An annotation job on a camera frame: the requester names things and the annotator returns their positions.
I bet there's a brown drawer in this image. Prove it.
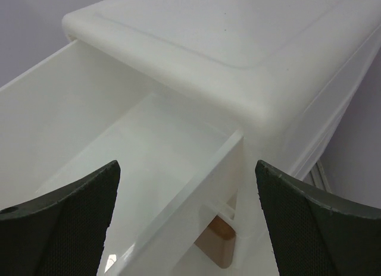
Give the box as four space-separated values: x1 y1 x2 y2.
194 215 236 269

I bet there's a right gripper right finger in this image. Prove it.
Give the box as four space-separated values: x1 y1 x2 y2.
255 160 380 275

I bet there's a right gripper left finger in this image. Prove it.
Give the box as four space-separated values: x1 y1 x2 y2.
1 161 121 275

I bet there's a white shoe cabinet body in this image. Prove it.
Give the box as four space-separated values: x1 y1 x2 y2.
62 0 380 275

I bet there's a right aluminium frame rail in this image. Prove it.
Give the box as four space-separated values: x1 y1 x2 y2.
304 160 332 193

